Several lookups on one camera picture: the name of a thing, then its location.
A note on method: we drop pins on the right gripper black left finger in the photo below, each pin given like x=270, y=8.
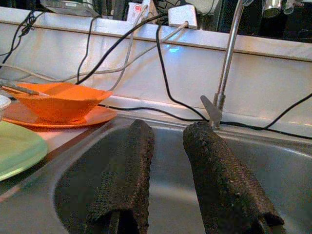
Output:
x=126, y=175

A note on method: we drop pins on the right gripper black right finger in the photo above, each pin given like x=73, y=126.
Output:
x=219, y=180

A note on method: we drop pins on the light green plate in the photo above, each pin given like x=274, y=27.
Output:
x=17, y=148

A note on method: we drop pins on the white bowl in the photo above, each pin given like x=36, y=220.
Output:
x=3, y=104

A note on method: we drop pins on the stainless steel sink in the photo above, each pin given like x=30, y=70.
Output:
x=170, y=165

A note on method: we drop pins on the orange plate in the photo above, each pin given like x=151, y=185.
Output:
x=102, y=117

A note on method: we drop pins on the orange bowl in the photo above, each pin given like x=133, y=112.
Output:
x=63, y=104

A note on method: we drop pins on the steel sink faucet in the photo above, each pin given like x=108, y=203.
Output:
x=228, y=61

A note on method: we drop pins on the metal utensil with food residue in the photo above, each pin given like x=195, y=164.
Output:
x=24, y=89

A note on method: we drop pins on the white box red label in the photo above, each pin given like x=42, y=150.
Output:
x=136, y=14

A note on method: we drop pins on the white power adapter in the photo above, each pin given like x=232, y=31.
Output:
x=182, y=14

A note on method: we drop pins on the grey flat device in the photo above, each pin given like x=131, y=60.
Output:
x=70, y=6

